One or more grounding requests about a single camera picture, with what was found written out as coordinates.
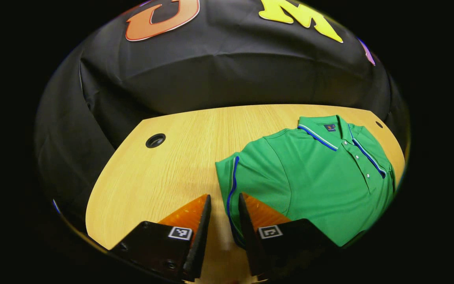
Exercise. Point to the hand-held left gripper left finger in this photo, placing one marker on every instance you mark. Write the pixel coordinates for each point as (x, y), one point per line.
(201, 236)

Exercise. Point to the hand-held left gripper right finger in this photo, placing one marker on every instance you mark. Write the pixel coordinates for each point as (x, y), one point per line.
(248, 236)

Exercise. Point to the green T-shirt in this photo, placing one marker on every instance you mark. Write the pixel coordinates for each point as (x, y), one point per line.
(321, 185)

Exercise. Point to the black table grommet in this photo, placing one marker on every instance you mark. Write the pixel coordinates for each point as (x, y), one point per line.
(155, 140)
(379, 124)

